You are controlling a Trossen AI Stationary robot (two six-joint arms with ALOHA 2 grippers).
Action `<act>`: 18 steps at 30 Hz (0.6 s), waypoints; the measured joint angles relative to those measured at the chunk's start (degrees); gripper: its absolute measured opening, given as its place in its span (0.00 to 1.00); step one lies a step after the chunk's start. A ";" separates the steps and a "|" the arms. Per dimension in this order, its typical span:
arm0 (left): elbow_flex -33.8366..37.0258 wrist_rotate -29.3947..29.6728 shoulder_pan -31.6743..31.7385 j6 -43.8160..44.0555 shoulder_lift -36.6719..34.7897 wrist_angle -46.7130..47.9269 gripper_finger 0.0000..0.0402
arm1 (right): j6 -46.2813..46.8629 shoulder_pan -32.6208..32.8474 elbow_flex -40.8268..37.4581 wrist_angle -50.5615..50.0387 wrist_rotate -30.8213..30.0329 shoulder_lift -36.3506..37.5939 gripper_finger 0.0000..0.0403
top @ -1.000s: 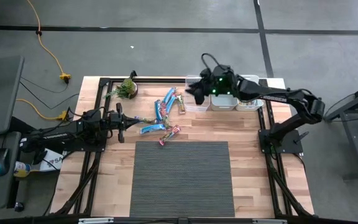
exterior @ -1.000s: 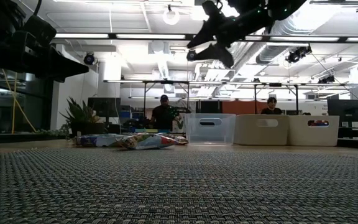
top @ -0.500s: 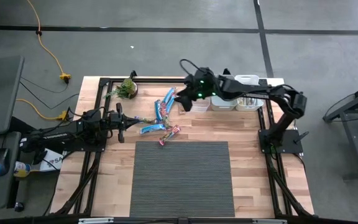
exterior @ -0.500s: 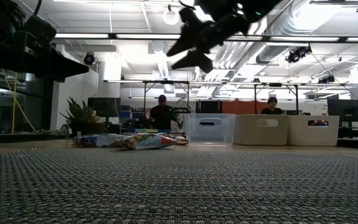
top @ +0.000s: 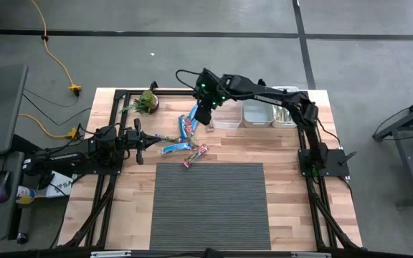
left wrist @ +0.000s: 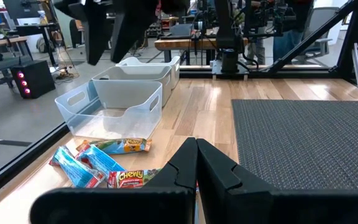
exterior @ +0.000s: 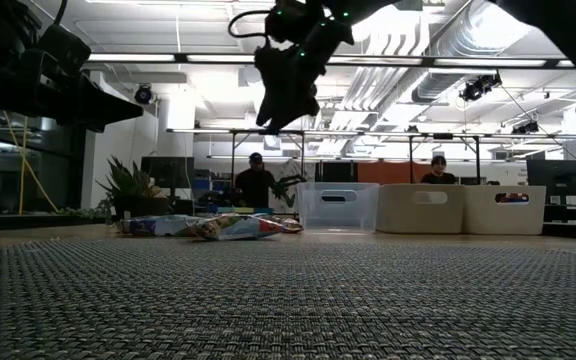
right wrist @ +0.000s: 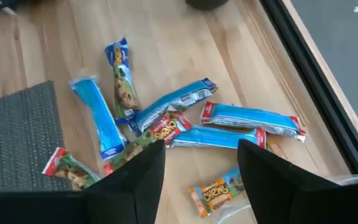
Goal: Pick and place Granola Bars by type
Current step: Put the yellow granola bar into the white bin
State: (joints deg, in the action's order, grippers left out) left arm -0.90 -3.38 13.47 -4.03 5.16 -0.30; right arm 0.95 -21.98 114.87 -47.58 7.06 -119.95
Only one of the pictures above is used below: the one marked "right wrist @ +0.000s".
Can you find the red-end chewy granola bar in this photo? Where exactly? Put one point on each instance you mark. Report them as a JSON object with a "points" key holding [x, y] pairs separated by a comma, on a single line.
{"points": [[67, 171], [250, 119], [213, 137], [166, 129]]}

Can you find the blue-end chewy granola bar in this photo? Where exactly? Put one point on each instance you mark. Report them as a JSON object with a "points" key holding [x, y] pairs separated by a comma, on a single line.
{"points": [[101, 121], [123, 90], [172, 102]]}

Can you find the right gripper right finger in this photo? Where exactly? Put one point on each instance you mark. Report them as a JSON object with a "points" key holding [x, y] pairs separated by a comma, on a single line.
{"points": [[278, 193]]}

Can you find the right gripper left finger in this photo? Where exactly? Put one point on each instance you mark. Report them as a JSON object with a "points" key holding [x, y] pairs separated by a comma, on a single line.
{"points": [[129, 193]]}

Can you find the grey woven placemat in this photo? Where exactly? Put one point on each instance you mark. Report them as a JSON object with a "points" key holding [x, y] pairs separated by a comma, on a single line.
{"points": [[17, 137]]}

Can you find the black aluminium table frame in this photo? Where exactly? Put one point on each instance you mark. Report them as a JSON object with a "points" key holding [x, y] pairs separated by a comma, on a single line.
{"points": [[326, 93]]}

